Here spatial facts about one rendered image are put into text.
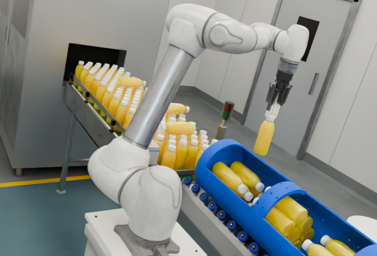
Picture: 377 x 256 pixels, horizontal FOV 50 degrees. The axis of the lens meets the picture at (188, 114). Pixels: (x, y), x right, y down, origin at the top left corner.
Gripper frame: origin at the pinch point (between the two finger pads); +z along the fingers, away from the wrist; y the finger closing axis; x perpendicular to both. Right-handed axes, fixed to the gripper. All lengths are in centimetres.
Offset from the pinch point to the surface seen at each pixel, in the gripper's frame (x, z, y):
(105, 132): 90, 56, -40
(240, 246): -34, 46, -30
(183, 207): 6, 55, -32
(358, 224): -47, 37, 28
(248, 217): -35, 31, -33
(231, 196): -22.5, 29.5, -32.7
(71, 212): 126, 144, -39
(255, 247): -41, 42, -30
